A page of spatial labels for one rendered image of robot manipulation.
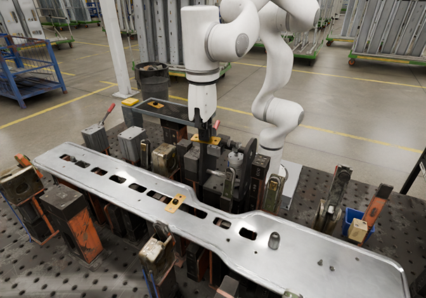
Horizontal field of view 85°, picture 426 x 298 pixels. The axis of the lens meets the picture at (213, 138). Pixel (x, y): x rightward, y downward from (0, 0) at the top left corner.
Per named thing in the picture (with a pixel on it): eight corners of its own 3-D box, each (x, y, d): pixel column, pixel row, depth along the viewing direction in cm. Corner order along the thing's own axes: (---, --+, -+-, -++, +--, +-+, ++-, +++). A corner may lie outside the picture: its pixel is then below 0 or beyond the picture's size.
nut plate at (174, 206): (173, 213, 77) (172, 211, 76) (163, 209, 78) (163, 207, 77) (186, 196, 83) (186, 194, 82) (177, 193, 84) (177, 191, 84)
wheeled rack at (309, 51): (313, 67, 595) (331, -16, 502) (274, 63, 634) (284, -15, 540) (321, 52, 739) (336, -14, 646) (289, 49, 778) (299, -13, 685)
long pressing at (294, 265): (21, 166, 99) (19, 163, 99) (70, 141, 116) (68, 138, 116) (422, 366, 46) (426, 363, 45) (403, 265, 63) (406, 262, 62)
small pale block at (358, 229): (321, 291, 84) (353, 226, 65) (322, 283, 87) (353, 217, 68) (331, 297, 83) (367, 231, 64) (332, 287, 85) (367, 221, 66)
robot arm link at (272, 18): (278, 131, 104) (246, 121, 112) (290, 119, 111) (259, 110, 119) (292, 2, 74) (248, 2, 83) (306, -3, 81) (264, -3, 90)
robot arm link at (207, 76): (194, 61, 63) (194, 73, 64) (179, 70, 55) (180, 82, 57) (224, 63, 60) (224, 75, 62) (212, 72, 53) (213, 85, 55)
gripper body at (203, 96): (196, 69, 64) (198, 107, 70) (180, 80, 56) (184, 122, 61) (222, 71, 62) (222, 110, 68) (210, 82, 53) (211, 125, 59)
